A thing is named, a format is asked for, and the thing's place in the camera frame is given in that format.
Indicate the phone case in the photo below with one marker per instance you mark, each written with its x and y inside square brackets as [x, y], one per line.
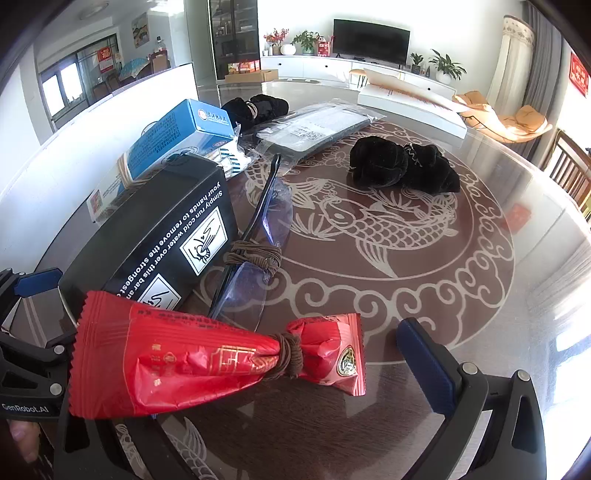
[318, 129]

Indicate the clear eyeglasses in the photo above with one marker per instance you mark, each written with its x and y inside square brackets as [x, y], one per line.
[277, 217]

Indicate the black cardboard box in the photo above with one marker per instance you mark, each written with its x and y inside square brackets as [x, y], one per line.
[152, 217]

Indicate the round ceiling lamp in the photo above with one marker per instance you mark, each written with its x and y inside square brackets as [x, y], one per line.
[93, 10]

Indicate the cotton swab packet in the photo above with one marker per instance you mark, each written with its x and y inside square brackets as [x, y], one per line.
[231, 159]

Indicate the flat brown cardboard box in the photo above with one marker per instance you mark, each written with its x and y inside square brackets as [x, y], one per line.
[251, 76]

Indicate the beige curtain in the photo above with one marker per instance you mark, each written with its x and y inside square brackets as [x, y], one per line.
[510, 60]

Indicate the black television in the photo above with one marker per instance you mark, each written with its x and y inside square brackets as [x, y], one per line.
[371, 41]

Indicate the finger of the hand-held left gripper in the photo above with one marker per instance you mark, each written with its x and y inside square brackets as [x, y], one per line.
[54, 369]
[39, 282]

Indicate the red wall decoration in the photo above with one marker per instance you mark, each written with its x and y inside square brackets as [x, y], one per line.
[579, 74]

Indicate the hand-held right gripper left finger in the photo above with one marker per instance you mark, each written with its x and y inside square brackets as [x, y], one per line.
[104, 454]

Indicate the bushy plant in white pot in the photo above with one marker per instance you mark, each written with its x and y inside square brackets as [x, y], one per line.
[445, 67]

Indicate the person's left hand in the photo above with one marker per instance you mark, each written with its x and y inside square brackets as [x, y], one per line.
[25, 438]

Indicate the green snack box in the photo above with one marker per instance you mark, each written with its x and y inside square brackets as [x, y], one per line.
[234, 68]

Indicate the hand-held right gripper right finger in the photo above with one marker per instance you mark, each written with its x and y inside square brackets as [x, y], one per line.
[425, 364]

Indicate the orange lounge chair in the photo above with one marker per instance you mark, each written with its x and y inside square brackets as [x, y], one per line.
[503, 122]

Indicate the green potted plant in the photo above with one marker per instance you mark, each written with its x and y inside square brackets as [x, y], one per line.
[305, 41]

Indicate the brown wooden chair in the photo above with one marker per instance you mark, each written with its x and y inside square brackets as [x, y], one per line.
[570, 166]

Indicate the red window poster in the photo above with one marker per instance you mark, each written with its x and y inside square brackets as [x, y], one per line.
[106, 59]

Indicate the glass window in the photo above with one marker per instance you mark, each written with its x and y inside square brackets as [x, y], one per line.
[64, 87]

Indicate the red flower vase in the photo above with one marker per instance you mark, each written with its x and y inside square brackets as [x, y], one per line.
[276, 39]

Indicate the wooden top stool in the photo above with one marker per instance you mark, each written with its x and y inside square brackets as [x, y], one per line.
[359, 72]

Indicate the wall painting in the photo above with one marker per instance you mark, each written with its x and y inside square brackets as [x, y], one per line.
[140, 30]

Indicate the black glass display cabinet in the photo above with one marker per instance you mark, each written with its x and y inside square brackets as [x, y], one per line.
[233, 37]

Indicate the small potted plant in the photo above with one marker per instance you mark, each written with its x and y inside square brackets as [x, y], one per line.
[416, 62]

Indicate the round white vase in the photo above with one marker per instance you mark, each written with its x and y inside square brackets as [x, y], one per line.
[288, 50]

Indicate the white television cabinet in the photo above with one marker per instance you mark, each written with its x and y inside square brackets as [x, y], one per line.
[314, 67]

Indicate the grey curtain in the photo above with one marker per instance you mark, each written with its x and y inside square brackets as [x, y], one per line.
[545, 69]

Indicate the plain black velvet scrunchie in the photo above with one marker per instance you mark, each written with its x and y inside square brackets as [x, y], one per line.
[270, 108]

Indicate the beige rubber band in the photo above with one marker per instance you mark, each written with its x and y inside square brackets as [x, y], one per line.
[129, 173]

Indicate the dining table with blue cloth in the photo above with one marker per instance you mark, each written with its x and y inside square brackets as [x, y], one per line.
[134, 68]

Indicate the red orange snack box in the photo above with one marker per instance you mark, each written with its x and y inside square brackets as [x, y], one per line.
[250, 67]

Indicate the white cardboard box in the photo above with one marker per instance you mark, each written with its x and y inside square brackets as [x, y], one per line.
[69, 152]

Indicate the white box lid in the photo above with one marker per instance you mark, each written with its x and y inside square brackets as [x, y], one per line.
[415, 104]

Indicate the clear plastic bottle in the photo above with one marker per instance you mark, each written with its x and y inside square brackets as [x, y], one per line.
[161, 45]

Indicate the blue medicine box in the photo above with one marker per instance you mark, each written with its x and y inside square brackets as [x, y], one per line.
[175, 134]

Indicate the red snack packet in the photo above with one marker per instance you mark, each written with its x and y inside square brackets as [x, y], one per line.
[184, 360]

